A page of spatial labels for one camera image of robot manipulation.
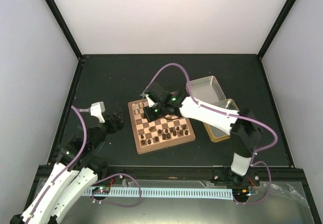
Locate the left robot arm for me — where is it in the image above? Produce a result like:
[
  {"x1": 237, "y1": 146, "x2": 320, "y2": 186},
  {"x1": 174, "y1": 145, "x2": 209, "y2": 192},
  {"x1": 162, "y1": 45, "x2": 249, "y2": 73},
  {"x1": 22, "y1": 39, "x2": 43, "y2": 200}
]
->
[{"x1": 10, "y1": 111, "x2": 124, "y2": 223}]

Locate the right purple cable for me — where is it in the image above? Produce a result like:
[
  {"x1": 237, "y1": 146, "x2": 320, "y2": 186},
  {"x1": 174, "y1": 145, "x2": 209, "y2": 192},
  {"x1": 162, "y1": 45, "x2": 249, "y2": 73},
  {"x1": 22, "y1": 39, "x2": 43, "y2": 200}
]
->
[{"x1": 145, "y1": 63, "x2": 279, "y2": 206}]

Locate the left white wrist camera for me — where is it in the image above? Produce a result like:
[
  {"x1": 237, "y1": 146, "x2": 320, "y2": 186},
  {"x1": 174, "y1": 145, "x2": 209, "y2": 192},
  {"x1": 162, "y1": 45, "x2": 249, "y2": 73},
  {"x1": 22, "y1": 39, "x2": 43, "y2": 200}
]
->
[{"x1": 90, "y1": 101, "x2": 105, "y2": 124}]

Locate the black frame post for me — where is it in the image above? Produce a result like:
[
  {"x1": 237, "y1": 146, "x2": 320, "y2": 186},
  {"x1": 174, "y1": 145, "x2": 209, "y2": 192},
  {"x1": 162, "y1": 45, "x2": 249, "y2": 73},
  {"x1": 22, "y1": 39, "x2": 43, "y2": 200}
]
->
[
  {"x1": 256, "y1": 0, "x2": 308, "y2": 58},
  {"x1": 34, "y1": 0, "x2": 85, "y2": 63}
]

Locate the black front rail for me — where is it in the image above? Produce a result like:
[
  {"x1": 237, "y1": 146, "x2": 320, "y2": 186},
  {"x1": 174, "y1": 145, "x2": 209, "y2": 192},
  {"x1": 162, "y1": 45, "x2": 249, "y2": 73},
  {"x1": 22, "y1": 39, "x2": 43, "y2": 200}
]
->
[{"x1": 37, "y1": 165, "x2": 303, "y2": 184}]

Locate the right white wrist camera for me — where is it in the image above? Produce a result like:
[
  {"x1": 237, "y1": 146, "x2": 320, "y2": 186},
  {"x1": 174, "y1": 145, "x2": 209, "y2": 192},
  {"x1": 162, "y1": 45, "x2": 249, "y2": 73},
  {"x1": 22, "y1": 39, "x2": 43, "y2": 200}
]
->
[{"x1": 141, "y1": 92, "x2": 155, "y2": 107}]

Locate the small circuit board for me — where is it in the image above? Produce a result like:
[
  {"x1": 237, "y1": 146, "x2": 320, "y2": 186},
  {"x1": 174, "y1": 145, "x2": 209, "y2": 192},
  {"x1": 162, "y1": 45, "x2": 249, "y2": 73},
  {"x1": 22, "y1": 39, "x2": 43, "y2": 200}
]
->
[{"x1": 92, "y1": 186, "x2": 110, "y2": 195}]

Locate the pink rimmed metal tin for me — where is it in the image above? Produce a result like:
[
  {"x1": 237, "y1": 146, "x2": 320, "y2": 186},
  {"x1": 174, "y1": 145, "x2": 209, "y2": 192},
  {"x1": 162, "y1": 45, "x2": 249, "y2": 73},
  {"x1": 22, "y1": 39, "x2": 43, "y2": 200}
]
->
[{"x1": 186, "y1": 76, "x2": 226, "y2": 104}]

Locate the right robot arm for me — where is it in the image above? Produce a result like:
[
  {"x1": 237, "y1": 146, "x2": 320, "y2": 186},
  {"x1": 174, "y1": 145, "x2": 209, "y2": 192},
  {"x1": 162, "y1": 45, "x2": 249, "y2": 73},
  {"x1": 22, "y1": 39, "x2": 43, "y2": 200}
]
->
[{"x1": 142, "y1": 82, "x2": 262, "y2": 185}]

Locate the light blue slotted cable duct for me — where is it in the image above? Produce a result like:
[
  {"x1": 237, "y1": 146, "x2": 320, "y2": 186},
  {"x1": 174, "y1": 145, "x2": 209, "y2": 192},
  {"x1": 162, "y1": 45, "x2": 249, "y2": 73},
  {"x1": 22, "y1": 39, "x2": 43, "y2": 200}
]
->
[{"x1": 82, "y1": 187, "x2": 234, "y2": 200}]

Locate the right black frame post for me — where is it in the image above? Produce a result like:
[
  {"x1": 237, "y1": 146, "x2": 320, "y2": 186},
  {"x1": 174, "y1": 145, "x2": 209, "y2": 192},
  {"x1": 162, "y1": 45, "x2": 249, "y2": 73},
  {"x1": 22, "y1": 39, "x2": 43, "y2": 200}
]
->
[{"x1": 256, "y1": 0, "x2": 308, "y2": 58}]

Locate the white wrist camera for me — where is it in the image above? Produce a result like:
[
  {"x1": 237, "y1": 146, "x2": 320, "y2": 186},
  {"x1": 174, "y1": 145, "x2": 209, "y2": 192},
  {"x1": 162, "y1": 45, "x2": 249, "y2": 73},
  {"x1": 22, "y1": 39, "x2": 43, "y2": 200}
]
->
[
  {"x1": 90, "y1": 101, "x2": 105, "y2": 124},
  {"x1": 141, "y1": 92, "x2": 155, "y2": 107}
]

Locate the row of white chess pieces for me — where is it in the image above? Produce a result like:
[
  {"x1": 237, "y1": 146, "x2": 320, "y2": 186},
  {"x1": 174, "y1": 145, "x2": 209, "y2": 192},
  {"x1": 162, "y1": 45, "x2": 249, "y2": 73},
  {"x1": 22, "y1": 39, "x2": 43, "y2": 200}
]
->
[{"x1": 131, "y1": 101, "x2": 148, "y2": 115}]

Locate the wooden chess board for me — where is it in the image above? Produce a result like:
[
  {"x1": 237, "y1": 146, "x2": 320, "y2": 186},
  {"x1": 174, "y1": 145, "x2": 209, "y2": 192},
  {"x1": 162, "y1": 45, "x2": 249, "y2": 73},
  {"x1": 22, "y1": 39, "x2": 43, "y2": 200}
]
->
[{"x1": 128, "y1": 99, "x2": 196, "y2": 154}]

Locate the left black frame post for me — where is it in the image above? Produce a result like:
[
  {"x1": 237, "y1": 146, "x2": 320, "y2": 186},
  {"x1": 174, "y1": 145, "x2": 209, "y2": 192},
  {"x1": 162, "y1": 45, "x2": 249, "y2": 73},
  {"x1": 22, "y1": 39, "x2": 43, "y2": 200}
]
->
[{"x1": 34, "y1": 0, "x2": 85, "y2": 63}]

